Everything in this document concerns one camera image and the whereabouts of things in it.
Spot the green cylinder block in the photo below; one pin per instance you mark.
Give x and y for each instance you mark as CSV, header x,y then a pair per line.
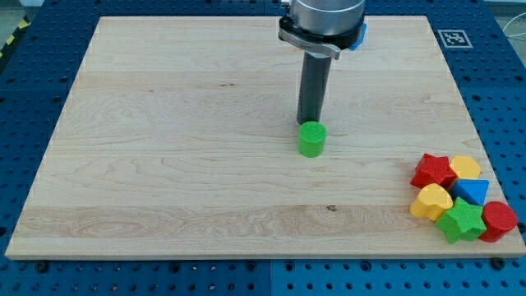
x,y
311,139

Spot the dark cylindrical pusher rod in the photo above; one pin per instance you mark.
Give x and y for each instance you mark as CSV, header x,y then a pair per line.
x,y
315,73

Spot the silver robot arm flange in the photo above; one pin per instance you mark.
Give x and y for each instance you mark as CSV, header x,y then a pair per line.
x,y
322,27

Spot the yellow heart block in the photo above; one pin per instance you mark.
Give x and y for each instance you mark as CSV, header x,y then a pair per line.
x,y
431,202

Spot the light wooden board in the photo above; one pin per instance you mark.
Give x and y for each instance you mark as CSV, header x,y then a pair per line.
x,y
178,140

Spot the red star block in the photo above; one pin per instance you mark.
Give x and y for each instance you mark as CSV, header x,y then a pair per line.
x,y
433,169

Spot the yellow pentagon block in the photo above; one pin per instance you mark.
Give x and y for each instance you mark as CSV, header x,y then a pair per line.
x,y
465,167

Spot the green star block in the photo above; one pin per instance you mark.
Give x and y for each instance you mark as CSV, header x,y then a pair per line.
x,y
462,222

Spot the blue triangle block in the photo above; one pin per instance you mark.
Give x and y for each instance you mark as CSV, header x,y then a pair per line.
x,y
473,191

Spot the white fiducial marker tag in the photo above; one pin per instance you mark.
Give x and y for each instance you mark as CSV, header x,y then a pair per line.
x,y
454,39

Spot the red cylinder block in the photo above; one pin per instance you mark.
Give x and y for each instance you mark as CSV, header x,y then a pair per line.
x,y
499,219

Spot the yellow black hazard tape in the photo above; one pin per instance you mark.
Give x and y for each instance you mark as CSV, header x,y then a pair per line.
x,y
15,38

